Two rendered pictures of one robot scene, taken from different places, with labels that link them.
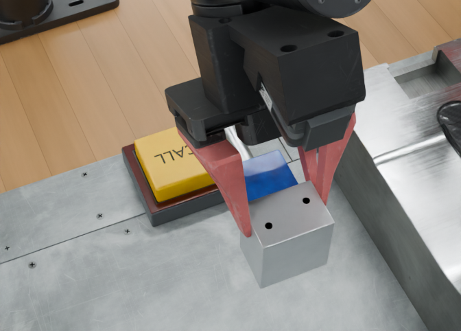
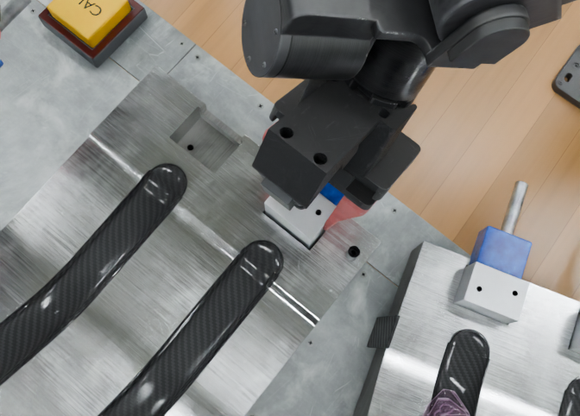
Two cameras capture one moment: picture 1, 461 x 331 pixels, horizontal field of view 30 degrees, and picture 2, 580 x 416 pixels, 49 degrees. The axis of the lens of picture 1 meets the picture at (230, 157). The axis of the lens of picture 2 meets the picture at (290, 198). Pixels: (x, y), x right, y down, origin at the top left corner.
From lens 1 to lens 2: 57 cm
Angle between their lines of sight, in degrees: 31
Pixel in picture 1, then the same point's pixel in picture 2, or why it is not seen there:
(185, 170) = (72, 16)
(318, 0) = not seen: outside the picture
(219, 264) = (32, 83)
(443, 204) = (70, 202)
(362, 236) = not seen: hidden behind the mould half
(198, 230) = (55, 55)
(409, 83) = (218, 135)
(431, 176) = (94, 183)
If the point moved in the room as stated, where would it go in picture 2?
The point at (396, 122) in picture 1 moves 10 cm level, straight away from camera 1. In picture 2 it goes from (137, 136) to (248, 114)
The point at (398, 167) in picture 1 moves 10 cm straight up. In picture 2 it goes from (92, 155) to (57, 111)
